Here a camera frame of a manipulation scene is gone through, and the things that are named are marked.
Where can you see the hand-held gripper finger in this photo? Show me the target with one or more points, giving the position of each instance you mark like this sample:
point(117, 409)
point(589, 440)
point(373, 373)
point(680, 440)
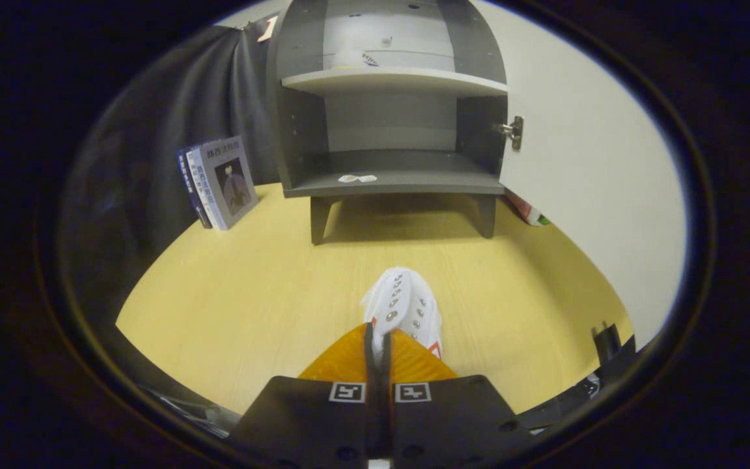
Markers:
point(372, 404)
point(386, 404)

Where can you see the white striped shoe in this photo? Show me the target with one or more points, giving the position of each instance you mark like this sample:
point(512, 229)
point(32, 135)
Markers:
point(370, 60)
point(404, 299)

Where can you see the grey shoe cabinet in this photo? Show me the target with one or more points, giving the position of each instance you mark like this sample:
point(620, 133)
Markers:
point(388, 163)

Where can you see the white shoe cabinet door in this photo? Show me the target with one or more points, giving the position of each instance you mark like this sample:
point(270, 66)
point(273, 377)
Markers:
point(596, 163)

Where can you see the metal door hinge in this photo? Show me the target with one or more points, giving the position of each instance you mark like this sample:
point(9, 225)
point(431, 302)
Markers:
point(515, 133)

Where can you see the watermelon slice toy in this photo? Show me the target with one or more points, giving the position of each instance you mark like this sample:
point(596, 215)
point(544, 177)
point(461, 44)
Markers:
point(531, 213)

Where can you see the grey cover book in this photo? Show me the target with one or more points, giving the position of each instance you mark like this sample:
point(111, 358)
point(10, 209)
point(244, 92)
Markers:
point(235, 185)

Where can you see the white spine book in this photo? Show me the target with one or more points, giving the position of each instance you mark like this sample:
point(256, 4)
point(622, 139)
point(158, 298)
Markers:
point(198, 189)

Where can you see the dark blue book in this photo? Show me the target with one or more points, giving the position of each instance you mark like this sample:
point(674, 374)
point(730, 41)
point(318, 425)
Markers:
point(187, 179)

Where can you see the black backdrop cloth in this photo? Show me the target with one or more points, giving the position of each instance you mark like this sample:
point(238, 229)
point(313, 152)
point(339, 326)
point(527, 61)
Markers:
point(153, 163)

